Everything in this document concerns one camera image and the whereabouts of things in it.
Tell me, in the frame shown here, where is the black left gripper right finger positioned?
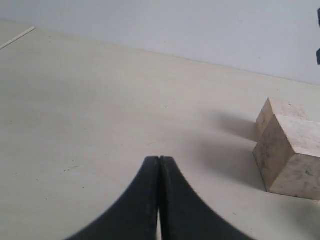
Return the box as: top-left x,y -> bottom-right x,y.
159,156 -> 251,240

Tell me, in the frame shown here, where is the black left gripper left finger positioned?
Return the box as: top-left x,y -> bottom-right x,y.
69,156 -> 160,240

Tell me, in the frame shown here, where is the second largest wooden cube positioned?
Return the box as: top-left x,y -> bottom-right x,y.
255,97 -> 309,138

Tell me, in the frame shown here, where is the white strip on table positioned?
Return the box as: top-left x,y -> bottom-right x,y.
0,26 -> 36,50

